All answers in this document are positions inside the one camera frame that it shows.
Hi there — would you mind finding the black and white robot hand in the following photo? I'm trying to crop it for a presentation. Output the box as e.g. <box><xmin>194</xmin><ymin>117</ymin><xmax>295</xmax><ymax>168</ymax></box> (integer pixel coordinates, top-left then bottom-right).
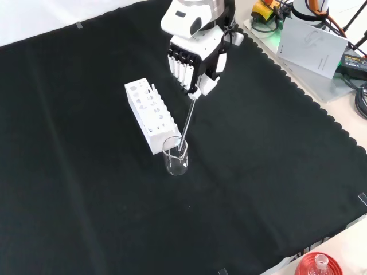
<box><xmin>160</xmin><ymin>0</ymin><xmax>245</xmax><ymax>100</ymax></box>

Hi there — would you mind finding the clear glass rod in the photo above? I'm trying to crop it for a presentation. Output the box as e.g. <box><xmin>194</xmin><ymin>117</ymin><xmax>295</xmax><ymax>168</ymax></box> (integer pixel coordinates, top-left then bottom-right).
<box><xmin>177</xmin><ymin>96</ymin><xmax>199</xmax><ymax>153</ymax></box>

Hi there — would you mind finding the white test tube rack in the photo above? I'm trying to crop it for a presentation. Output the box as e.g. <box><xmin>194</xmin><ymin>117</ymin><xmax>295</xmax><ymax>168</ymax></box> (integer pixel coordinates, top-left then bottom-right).
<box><xmin>124</xmin><ymin>77</ymin><xmax>183</xmax><ymax>156</ymax></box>

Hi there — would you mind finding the clear glass beaker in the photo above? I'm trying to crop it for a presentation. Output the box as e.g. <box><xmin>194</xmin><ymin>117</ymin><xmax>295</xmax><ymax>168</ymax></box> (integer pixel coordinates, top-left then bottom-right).
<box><xmin>162</xmin><ymin>136</ymin><xmax>189</xmax><ymax>176</ymax></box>

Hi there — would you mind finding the yellow stop button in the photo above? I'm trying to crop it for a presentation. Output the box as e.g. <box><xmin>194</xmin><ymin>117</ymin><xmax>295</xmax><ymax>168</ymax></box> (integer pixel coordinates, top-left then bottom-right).
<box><xmin>251</xmin><ymin>0</ymin><xmax>284</xmax><ymax>22</ymax></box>

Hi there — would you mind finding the white paper booklet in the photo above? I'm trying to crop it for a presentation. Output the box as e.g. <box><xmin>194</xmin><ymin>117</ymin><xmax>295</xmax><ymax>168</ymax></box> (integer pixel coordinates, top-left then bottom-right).
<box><xmin>276</xmin><ymin>18</ymin><xmax>349</xmax><ymax>80</ymax></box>

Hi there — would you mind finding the pale grey board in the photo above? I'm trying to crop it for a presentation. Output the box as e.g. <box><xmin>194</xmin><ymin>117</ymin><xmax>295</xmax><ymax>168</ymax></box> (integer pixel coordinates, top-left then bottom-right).
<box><xmin>243</xmin><ymin>14</ymin><xmax>357</xmax><ymax>103</ymax></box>

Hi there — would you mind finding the black tripod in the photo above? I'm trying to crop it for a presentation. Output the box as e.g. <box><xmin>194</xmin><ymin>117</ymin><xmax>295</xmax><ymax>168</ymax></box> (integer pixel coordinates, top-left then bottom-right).
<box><xmin>340</xmin><ymin>0</ymin><xmax>367</xmax><ymax>58</ymax></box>

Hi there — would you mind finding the black power adapter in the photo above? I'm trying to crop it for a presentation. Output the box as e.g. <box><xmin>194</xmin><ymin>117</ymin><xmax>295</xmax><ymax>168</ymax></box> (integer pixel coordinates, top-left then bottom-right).
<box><xmin>334</xmin><ymin>53</ymin><xmax>367</xmax><ymax>81</ymax></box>

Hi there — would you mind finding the black bench cloth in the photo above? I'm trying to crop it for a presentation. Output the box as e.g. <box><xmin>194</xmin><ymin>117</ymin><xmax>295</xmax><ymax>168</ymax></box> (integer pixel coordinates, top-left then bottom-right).
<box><xmin>0</xmin><ymin>0</ymin><xmax>367</xmax><ymax>275</ymax></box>

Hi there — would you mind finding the clear round-bottom flask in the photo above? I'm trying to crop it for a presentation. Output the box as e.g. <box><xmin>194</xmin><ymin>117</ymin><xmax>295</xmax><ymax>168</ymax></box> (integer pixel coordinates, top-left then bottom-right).
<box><xmin>313</xmin><ymin>254</ymin><xmax>330</xmax><ymax>275</ymax></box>

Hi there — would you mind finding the black stop button cable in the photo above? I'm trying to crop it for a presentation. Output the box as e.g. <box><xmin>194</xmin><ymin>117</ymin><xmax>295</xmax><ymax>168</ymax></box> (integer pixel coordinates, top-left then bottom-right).
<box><xmin>251</xmin><ymin>4</ymin><xmax>291</xmax><ymax>33</ymax></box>

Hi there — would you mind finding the orange cable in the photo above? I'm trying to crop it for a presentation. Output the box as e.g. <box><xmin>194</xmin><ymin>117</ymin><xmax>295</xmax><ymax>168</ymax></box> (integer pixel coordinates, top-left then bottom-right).
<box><xmin>304</xmin><ymin>0</ymin><xmax>348</xmax><ymax>37</ymax></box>

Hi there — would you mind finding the black cable bundle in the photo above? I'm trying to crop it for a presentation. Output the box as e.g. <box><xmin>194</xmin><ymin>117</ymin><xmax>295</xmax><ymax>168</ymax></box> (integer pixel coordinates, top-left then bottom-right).
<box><xmin>354</xmin><ymin>81</ymin><xmax>367</xmax><ymax>121</ymax></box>

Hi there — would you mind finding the red ring stand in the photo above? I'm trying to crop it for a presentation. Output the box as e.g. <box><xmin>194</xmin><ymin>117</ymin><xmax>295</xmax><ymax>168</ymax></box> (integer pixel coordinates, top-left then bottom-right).
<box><xmin>295</xmin><ymin>251</ymin><xmax>343</xmax><ymax>275</ymax></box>

